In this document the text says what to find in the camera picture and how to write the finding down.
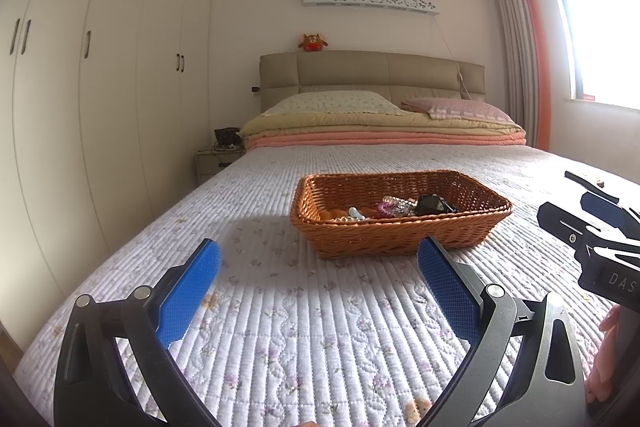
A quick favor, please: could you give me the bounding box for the brown plush toy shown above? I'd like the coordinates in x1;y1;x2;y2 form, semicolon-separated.
299;33;328;54

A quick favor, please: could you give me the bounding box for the pink pillow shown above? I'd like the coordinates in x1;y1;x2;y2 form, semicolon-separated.
400;97;516;125

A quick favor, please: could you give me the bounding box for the white decorative wall shelf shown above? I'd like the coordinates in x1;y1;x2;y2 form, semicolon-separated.
301;0;441;16

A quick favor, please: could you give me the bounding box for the window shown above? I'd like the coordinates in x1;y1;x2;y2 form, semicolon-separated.
545;0;640;112

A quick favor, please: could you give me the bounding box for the brown wicker basket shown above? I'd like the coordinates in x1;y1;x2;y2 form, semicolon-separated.
290;170;514;259

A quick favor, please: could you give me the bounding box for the person's right hand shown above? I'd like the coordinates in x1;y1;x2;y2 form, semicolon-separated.
585;307;623;408

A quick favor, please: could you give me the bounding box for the black hair claw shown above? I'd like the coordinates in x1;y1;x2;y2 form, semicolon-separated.
414;194;458;216

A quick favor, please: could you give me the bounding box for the grey and orange curtain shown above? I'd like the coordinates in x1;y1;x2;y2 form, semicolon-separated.
482;0;553;152

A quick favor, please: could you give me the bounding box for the cream nightstand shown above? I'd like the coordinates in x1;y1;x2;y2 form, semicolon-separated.
194;147;246;185

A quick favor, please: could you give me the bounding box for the thin lamp cord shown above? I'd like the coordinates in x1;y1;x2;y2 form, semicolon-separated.
432;14;473;100

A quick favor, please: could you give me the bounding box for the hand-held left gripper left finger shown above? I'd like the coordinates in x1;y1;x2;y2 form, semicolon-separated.
52;238;223;427

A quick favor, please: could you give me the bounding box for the yellow folded blanket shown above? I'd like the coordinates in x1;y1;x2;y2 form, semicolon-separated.
237;112;526;138

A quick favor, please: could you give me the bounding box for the cream wardrobe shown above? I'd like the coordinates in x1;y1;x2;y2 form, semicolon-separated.
0;0;218;348

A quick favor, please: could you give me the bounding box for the cream pillow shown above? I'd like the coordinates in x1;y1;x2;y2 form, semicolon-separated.
260;90;411;118

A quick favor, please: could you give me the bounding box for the quilted floral bedspread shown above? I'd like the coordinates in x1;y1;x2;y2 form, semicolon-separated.
12;142;640;427

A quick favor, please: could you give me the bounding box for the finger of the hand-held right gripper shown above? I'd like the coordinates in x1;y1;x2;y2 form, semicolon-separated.
580;192;640;233
537;201;640;258

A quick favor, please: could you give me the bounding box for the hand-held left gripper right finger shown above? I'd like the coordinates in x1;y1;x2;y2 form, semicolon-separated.
416;234;586;427

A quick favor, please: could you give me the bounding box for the beige padded headboard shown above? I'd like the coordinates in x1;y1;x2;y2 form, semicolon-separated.
259;50;487;115

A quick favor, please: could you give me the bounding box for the pink folded blanket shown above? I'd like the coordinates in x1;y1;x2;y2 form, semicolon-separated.
243;129;528;152

